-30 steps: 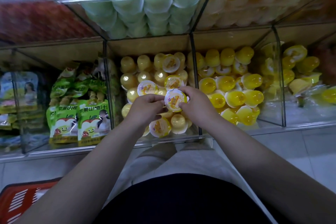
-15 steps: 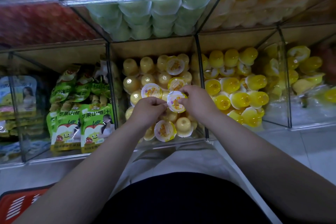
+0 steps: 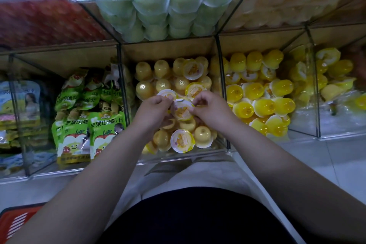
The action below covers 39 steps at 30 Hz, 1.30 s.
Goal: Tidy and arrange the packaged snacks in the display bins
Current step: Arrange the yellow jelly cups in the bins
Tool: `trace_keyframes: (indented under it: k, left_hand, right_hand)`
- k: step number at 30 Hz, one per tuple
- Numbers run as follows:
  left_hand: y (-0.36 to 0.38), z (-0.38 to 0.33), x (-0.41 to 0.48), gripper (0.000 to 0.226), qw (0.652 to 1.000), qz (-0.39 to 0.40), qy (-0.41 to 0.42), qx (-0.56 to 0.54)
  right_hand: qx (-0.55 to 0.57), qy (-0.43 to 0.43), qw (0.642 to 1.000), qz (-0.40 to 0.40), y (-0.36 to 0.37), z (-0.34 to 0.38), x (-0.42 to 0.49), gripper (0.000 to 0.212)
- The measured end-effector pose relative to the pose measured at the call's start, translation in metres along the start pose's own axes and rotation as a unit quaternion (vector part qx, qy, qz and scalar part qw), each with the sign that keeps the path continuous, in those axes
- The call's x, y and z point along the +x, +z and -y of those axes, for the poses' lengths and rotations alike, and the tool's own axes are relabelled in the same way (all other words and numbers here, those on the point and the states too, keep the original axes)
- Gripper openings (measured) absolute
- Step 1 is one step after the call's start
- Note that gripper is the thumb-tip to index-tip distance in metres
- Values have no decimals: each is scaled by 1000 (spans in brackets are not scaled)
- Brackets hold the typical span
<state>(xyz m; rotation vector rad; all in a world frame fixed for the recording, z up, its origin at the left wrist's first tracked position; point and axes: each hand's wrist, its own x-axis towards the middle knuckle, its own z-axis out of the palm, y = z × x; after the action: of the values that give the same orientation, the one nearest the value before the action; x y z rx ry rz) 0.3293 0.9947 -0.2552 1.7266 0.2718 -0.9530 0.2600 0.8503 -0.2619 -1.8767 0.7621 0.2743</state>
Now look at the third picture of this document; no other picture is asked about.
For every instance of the pile of pastel jelly cups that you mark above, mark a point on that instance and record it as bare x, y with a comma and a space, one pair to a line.
331, 72

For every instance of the person's left hand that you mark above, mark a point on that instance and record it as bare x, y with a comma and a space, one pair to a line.
151, 114

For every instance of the person's right hand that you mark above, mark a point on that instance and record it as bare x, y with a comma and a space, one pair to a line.
216, 110

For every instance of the pile of pale jelly pouches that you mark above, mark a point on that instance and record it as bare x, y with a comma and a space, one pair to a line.
20, 109

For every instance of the light grey shorts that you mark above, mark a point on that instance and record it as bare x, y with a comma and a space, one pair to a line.
188, 175

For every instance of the single pale yellow jelly cup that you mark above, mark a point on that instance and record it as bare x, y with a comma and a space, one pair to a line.
183, 109

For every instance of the green juice pouches pile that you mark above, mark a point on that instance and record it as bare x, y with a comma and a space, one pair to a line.
74, 138

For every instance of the dark red object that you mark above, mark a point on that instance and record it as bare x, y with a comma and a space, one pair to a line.
20, 224

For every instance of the pile of pale yellow jelly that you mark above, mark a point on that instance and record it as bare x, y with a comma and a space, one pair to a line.
183, 141

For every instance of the person's left forearm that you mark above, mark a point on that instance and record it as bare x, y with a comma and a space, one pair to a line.
80, 195

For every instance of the person's right forearm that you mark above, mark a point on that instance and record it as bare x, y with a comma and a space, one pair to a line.
303, 186

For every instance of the black shirt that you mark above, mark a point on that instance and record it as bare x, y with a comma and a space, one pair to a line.
197, 218

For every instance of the pile of yellow jelly cups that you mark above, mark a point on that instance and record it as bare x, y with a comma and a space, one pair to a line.
257, 92

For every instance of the pile of green jelly cups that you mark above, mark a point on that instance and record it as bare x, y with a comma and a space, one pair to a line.
160, 6

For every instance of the pile of pink jelly sticks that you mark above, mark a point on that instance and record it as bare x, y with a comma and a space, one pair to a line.
46, 18

